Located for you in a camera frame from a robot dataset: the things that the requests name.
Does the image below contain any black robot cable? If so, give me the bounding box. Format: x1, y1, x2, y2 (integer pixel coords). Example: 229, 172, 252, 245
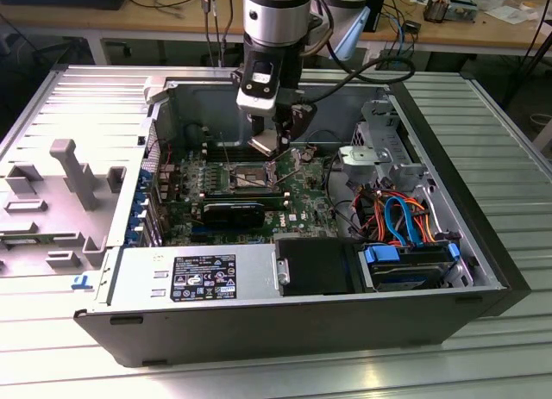
300, 56, 416, 111

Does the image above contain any silver power supply unit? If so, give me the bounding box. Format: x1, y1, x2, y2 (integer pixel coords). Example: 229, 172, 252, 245
97, 243, 279, 305

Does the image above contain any silver metal drive cage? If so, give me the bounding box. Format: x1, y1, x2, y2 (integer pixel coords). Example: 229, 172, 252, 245
351, 99, 432, 193

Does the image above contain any green motherboard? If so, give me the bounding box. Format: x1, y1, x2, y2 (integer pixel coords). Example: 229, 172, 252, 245
157, 148, 346, 247

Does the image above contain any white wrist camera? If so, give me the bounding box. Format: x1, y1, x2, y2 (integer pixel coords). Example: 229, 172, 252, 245
235, 60, 278, 115

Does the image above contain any black graphics card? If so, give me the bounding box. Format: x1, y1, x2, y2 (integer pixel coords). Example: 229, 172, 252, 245
201, 199, 267, 228

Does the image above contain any CPU socket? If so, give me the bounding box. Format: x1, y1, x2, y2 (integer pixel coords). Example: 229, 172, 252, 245
228, 157, 279, 190

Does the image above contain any orange wire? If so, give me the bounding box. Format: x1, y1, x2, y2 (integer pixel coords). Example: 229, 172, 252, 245
405, 198, 435, 245
356, 190, 389, 240

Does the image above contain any thick black cable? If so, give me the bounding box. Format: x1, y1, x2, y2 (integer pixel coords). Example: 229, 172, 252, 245
325, 155, 361, 236

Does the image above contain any hard disk in blue carrier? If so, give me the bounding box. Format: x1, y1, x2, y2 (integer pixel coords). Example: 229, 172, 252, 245
363, 240, 461, 293

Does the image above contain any silver CPU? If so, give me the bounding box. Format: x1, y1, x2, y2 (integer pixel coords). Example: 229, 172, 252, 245
248, 129, 280, 158

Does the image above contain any grey parts rack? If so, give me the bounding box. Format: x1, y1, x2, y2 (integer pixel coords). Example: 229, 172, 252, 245
0, 138, 129, 279

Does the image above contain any black and silver PC case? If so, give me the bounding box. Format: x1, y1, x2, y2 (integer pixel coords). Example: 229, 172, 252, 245
72, 65, 531, 368

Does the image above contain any black office chair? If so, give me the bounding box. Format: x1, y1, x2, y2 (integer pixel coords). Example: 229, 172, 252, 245
0, 32, 91, 128

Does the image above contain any blue wire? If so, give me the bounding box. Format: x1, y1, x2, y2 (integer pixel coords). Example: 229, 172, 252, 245
383, 195, 426, 248

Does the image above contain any small brown transformer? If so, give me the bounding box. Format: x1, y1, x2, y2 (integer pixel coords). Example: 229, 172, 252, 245
423, 0, 450, 24

